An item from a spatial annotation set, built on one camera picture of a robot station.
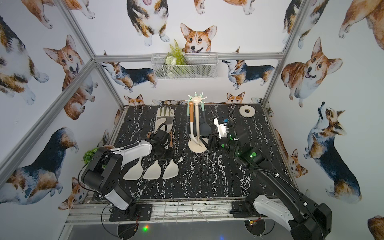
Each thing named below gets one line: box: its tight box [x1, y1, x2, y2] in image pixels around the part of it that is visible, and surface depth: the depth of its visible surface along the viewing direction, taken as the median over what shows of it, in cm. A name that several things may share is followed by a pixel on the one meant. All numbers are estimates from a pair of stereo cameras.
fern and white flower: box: [164, 39, 187, 65], surface depth 84 cm
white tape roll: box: [239, 105, 256, 118], surface depth 120 cm
